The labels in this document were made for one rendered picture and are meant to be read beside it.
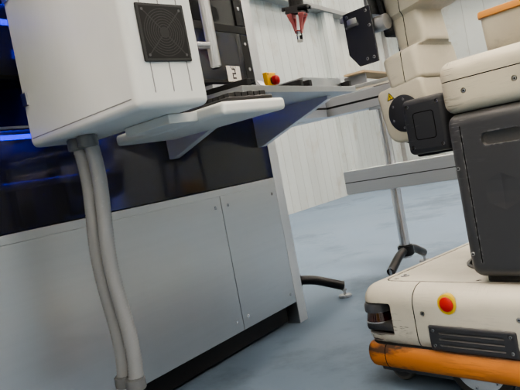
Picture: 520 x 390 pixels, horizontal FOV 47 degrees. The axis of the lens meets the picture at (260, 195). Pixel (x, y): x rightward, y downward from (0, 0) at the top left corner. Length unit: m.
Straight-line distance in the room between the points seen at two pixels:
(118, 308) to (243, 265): 0.82
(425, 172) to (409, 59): 1.29
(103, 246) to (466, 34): 11.73
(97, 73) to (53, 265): 0.58
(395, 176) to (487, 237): 1.57
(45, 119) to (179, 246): 0.67
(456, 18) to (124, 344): 11.86
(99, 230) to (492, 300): 0.92
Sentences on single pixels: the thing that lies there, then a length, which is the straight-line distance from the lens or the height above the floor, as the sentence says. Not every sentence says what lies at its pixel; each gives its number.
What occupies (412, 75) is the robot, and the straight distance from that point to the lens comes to 1.73.
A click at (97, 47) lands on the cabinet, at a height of 0.95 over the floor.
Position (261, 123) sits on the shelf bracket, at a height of 0.82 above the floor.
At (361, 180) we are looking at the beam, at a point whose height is 0.49.
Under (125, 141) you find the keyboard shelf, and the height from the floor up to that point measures 0.78.
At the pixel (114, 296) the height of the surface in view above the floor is 0.41.
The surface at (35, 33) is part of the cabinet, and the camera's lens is 1.53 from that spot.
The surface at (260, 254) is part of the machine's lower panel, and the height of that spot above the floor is 0.33.
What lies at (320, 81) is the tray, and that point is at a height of 0.90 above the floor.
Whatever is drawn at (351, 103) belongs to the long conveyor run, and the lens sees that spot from 3.07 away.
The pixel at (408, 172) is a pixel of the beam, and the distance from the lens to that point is 2.99.
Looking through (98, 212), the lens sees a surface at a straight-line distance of 1.46.
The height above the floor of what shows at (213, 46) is 0.93.
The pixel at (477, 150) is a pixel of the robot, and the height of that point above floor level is 0.60.
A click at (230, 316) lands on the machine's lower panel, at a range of 2.14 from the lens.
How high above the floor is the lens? 0.65
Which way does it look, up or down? 2 degrees down
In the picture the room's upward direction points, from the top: 11 degrees counter-clockwise
